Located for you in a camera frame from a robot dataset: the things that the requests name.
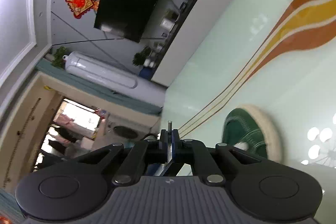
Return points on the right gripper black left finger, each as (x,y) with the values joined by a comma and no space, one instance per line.
(83,184)

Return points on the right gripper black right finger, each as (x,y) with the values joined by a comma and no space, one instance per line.
(256,185)

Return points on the green canvas sneaker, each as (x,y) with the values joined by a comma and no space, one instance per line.
(248,128)

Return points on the white shoelace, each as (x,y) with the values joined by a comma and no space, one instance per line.
(169,145)

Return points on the washing machine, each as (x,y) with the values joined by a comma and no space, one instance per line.
(125,129)

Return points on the white standing air conditioner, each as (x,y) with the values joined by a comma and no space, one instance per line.
(114,79)

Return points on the teal curtain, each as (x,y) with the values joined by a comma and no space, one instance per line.
(96,90)

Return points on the potted plant in white pot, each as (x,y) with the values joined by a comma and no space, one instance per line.
(143,58)

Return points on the red Chinese knot decoration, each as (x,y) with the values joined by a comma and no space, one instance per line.
(81,7)

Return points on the white framed photo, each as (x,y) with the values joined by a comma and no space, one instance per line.
(167,24)

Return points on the white TV cabinet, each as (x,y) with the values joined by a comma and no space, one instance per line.
(193,26)

